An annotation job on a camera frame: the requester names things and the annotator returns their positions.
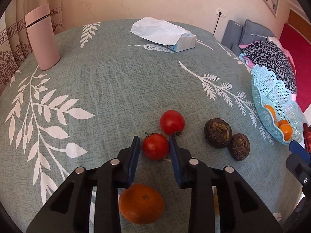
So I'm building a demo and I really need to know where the light blue lattice basket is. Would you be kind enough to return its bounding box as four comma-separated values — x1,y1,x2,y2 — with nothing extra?
251,65,307,145

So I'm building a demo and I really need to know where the red tomato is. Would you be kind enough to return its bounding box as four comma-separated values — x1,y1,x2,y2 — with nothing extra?
160,110,185,136
142,133,169,160

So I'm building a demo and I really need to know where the orange on table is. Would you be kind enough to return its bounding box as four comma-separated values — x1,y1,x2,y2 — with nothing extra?
119,183,164,225

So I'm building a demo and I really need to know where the grey tissue box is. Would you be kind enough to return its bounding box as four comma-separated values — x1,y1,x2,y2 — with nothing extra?
130,17,197,52

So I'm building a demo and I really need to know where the grey leaf-print tablecloth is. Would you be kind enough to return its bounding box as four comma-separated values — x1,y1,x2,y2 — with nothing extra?
1,20,301,231

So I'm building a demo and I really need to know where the orange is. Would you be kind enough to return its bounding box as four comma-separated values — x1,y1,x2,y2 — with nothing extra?
277,120,289,127
119,183,164,225
279,124,293,141
264,105,276,121

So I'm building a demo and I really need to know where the dark brown passion fruit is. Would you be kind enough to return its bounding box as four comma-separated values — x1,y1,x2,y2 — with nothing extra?
228,133,250,161

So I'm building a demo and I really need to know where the white wall socket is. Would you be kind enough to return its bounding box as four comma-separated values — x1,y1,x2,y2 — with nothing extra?
216,8,227,18

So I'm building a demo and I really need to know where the pink thermos bottle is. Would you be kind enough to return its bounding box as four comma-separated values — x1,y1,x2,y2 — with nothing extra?
25,4,60,71

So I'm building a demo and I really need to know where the red bed headboard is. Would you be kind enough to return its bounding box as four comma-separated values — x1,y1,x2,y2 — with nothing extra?
279,24,310,111

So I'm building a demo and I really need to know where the grey cushion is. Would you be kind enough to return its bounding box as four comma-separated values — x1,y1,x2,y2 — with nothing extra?
239,19,275,45

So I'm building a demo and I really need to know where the leopard print blanket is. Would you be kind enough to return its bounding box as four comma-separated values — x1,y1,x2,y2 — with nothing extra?
239,39,298,95

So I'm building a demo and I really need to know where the black power cable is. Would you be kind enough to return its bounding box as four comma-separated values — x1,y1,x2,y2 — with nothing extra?
212,12,223,36

